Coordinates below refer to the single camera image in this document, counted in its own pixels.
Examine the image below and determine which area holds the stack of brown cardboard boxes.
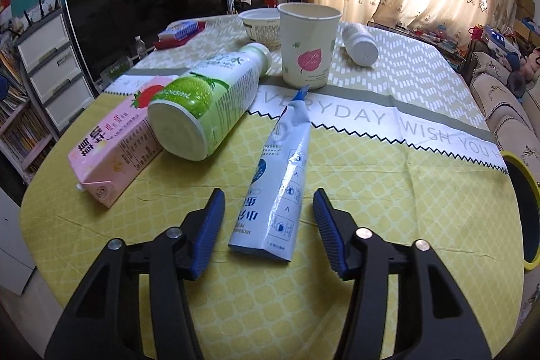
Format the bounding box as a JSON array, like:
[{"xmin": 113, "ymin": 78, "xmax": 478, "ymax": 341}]
[{"xmin": 515, "ymin": 0, "xmax": 540, "ymax": 44}]

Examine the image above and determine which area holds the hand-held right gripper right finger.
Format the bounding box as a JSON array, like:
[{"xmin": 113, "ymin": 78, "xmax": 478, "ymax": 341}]
[{"xmin": 313, "ymin": 188, "xmax": 492, "ymax": 360}]

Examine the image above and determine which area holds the paper cup with pink leaf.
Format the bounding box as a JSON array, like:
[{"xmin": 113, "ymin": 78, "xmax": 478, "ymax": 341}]
[{"xmin": 277, "ymin": 3, "xmax": 342, "ymax": 90}]

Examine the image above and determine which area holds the large curved television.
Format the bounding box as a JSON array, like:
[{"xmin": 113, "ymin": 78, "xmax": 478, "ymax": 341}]
[{"xmin": 61, "ymin": 0, "xmax": 231, "ymax": 80}]

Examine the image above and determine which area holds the yellow and green printed tablecloth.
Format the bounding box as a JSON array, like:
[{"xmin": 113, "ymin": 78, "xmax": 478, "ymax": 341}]
[{"xmin": 19, "ymin": 15, "xmax": 526, "ymax": 360}]

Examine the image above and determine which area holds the white paper bowl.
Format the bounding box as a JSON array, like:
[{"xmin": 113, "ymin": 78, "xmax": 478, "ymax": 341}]
[{"xmin": 238, "ymin": 8, "xmax": 282, "ymax": 49}]

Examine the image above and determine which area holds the white bottle with green label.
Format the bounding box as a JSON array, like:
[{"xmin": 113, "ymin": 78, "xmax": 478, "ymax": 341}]
[{"xmin": 147, "ymin": 43, "xmax": 272, "ymax": 162}]

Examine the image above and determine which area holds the black bin with yellow rim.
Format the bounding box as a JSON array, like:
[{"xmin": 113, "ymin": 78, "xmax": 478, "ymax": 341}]
[{"xmin": 502, "ymin": 153, "xmax": 540, "ymax": 272}]

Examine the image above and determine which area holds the glass fish bowl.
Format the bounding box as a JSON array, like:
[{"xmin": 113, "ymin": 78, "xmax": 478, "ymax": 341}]
[{"xmin": 100, "ymin": 56, "xmax": 133, "ymax": 91}]

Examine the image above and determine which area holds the grey plastic drawer unit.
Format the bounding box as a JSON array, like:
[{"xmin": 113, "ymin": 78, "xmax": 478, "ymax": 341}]
[{"xmin": 16, "ymin": 10, "xmax": 96, "ymax": 133}]

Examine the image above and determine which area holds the bookshelf with books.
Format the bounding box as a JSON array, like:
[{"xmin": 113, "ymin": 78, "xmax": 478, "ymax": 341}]
[{"xmin": 0, "ymin": 48, "xmax": 57, "ymax": 184}]

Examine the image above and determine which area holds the white and blue squeezed tube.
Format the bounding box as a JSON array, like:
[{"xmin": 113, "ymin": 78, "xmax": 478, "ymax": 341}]
[{"xmin": 228, "ymin": 85, "xmax": 312, "ymax": 263}]

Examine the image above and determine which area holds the pile of plush toys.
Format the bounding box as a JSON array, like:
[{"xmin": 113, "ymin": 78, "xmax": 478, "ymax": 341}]
[{"xmin": 468, "ymin": 23, "xmax": 540, "ymax": 91}]

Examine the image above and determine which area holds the row of photo prints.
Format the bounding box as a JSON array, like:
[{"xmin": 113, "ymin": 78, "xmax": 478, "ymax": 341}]
[{"xmin": 21, "ymin": 0, "xmax": 60, "ymax": 27}]

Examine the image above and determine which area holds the white pill bottle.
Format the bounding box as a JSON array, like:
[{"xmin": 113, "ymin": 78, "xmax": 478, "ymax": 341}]
[{"xmin": 342, "ymin": 24, "xmax": 379, "ymax": 66}]

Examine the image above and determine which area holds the beige sofa with covers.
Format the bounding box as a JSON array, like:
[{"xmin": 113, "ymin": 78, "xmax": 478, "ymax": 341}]
[{"xmin": 462, "ymin": 50, "xmax": 540, "ymax": 175}]

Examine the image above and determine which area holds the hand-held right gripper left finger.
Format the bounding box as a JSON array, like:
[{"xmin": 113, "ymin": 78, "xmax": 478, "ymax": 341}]
[{"xmin": 44, "ymin": 188, "xmax": 226, "ymax": 360}]

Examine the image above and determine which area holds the pink strawberry milk carton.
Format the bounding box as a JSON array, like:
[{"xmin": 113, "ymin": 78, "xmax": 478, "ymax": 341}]
[{"xmin": 67, "ymin": 75, "xmax": 180, "ymax": 209}]

